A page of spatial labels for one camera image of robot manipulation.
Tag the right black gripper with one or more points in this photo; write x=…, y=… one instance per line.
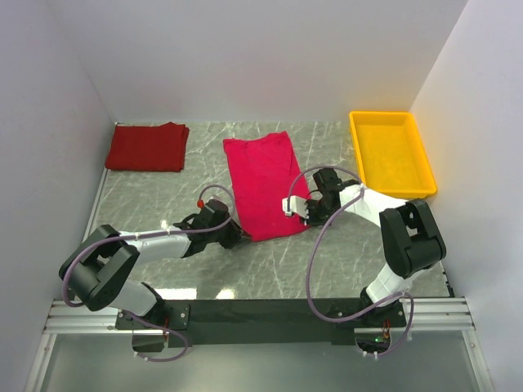
x=312, y=220

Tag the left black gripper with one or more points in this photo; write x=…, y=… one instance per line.
x=235, y=236

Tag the pink t shirt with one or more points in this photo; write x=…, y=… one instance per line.
x=261, y=173

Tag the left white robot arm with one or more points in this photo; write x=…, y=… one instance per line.
x=98, y=271

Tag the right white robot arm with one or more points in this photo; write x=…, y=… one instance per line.
x=411, y=240

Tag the folded dark red t shirt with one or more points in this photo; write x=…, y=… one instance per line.
x=148, y=148

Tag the yellow plastic tray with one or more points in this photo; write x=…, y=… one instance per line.
x=390, y=155

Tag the black base beam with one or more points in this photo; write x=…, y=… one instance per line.
x=214, y=322

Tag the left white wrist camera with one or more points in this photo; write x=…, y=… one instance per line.
x=212, y=204

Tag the aluminium frame rail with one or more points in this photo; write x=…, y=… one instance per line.
x=149, y=339

